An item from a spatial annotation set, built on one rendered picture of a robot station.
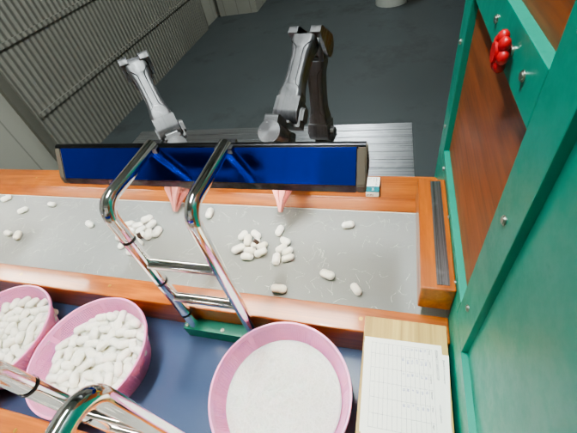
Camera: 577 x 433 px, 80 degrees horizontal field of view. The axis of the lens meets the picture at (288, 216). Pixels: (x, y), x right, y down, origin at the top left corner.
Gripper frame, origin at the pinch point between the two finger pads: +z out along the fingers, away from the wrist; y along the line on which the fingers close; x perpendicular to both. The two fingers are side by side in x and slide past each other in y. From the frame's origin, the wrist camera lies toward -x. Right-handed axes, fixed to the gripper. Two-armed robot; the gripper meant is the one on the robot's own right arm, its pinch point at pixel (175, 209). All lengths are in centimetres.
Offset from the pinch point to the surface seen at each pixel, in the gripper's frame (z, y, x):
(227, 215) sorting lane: 1.0, 17.0, 1.4
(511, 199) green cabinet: -1, 75, -50
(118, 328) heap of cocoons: 29.7, 2.6, -23.3
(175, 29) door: -217, -187, 249
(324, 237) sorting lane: 5.4, 46.7, -2.5
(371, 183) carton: -10, 58, 5
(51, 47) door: -117, -183, 100
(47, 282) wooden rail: 22.1, -24.1, -19.8
